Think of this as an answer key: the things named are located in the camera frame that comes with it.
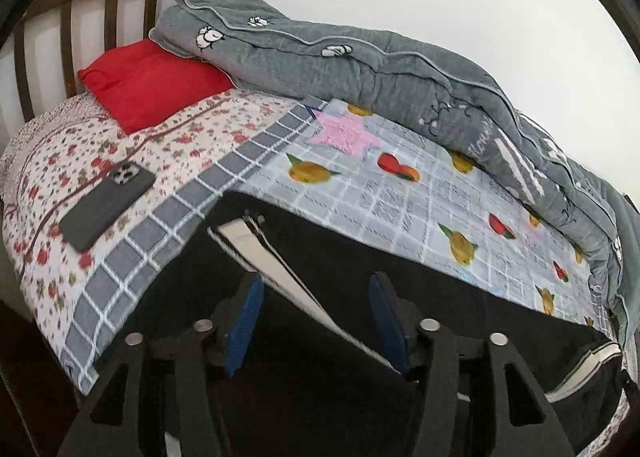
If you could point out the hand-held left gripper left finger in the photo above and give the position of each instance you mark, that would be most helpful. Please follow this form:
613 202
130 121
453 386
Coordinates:
245 324

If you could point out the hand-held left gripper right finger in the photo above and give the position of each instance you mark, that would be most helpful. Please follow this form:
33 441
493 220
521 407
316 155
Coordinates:
389 324

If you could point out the black pants with white stripe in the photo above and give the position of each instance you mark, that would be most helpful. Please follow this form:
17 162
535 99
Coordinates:
350 249

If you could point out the fruit print checked blanket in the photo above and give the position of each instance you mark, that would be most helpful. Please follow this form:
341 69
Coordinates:
400 199

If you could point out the smartphone in grey case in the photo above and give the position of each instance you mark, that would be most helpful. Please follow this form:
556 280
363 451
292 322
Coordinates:
107 206

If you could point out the floral bedsheet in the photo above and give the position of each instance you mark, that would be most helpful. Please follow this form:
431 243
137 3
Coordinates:
170 137

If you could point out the grey printed quilt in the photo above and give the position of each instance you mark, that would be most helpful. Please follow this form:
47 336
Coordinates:
350 68

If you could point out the red pillow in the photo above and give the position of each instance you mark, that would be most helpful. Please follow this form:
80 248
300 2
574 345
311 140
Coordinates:
150 82

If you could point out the dark wooden bed headboard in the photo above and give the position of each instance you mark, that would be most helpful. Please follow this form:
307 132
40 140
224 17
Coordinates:
55 0

